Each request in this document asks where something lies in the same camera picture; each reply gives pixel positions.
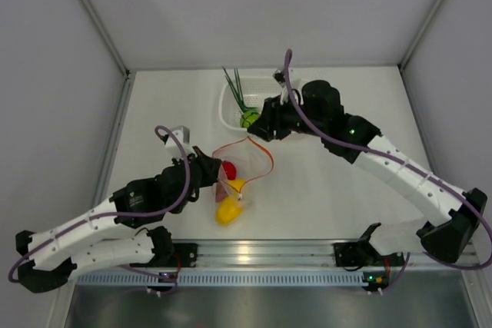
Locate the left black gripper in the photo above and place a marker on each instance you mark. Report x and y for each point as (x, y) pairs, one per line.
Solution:
(209, 167)

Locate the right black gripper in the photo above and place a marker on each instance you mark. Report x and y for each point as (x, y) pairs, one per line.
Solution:
(271, 120)

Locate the clear zip bag orange seal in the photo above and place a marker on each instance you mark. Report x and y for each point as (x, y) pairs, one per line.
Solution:
(253, 162)

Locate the green fake scallion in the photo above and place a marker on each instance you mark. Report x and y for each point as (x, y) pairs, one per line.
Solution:
(236, 90)

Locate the green fake watermelon ball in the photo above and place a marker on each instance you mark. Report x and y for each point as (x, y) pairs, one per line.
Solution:
(248, 118)

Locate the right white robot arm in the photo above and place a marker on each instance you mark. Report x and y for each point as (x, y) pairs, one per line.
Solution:
(450, 214)

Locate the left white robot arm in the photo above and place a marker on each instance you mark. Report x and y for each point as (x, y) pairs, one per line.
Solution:
(125, 229)

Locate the red fake tomato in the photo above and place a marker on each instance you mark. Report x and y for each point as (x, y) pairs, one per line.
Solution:
(230, 170)

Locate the purple fake grape bunch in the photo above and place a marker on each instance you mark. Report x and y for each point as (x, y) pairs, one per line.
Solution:
(220, 193)

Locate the yellow fake lemon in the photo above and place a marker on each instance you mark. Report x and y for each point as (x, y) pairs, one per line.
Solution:
(236, 184)

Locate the yellow fake bell pepper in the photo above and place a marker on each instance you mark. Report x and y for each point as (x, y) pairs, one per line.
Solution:
(228, 211)

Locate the white perforated plastic basket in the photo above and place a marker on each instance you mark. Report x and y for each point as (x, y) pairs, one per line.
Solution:
(255, 90)

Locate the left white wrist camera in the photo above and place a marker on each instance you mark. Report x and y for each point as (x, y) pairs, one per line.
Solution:
(180, 142)

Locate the aluminium mounting rail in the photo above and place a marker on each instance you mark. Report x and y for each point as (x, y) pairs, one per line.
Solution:
(269, 253)

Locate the slotted grey cable duct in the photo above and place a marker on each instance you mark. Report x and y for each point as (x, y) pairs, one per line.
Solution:
(227, 278)

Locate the right aluminium frame post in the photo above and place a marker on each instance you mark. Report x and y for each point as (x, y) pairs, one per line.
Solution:
(423, 28)

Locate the aluminium frame post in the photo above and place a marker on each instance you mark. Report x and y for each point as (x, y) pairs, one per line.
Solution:
(423, 28)
(102, 32)

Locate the left aluminium frame post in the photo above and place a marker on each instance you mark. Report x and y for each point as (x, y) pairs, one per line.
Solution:
(102, 32)

